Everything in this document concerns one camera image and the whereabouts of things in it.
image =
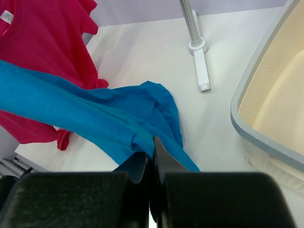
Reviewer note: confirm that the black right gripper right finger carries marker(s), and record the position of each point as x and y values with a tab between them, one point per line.
185	199

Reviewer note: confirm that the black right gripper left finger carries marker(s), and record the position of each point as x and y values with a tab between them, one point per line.
116	199

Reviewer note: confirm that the blue t shirt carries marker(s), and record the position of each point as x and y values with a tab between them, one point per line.
121	121

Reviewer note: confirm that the pink t shirt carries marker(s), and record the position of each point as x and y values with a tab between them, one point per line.
46	36

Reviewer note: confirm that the cream laundry basket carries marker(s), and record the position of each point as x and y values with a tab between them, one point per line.
267	109

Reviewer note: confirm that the metal clothes rack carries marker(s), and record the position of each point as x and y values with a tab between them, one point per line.
197	45

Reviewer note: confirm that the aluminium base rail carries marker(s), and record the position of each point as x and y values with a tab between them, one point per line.
13	167

